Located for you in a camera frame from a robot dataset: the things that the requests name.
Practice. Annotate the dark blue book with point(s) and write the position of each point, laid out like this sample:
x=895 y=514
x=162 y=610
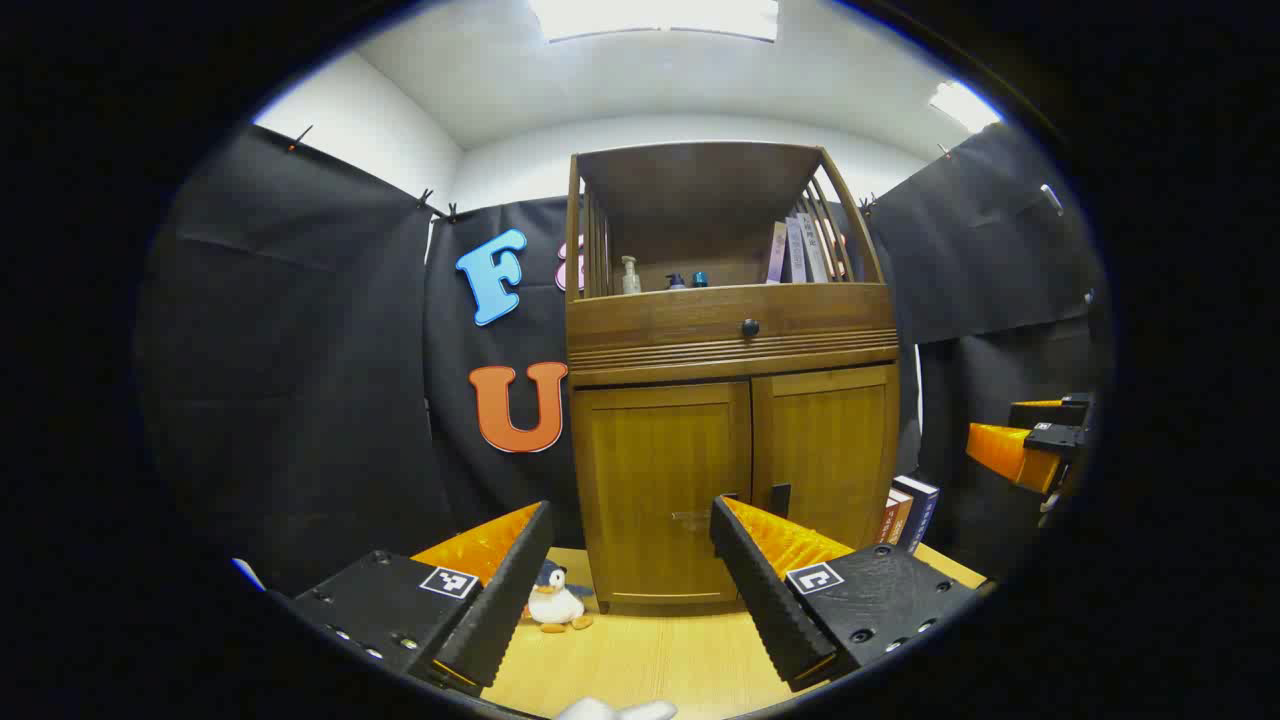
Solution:
x=920 y=510

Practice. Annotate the wooden double-door shoe cabinet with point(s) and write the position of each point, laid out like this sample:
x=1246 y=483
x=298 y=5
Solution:
x=680 y=180

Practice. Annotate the red-brown book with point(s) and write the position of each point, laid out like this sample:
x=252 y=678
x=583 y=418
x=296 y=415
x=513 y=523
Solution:
x=888 y=520

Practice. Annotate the black backdrop cloth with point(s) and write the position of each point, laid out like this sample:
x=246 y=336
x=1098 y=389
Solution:
x=300 y=350

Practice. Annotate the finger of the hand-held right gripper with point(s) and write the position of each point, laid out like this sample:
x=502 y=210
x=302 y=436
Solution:
x=1050 y=412
x=1000 y=450

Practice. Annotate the clear pump bottle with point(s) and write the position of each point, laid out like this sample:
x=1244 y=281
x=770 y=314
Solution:
x=631 y=280

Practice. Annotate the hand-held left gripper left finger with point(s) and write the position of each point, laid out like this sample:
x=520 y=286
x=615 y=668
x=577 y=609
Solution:
x=510 y=590

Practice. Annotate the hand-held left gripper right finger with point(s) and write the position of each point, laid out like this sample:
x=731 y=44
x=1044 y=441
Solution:
x=760 y=590

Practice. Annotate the wooden cabinet door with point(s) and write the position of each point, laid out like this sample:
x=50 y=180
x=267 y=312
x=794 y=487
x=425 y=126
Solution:
x=640 y=480
x=830 y=440

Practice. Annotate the wooden cabinet drawer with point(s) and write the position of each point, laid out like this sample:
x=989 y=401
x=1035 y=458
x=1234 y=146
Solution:
x=650 y=320

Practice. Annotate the tan book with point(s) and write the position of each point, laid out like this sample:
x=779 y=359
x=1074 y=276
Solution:
x=899 y=515

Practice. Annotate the ceiling light panel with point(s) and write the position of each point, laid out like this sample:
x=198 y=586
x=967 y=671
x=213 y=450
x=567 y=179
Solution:
x=962 y=105

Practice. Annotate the penguin plush toy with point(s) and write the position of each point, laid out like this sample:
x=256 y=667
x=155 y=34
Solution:
x=553 y=605

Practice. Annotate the pale grey book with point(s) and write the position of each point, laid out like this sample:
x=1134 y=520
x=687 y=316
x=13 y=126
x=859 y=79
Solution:
x=814 y=250

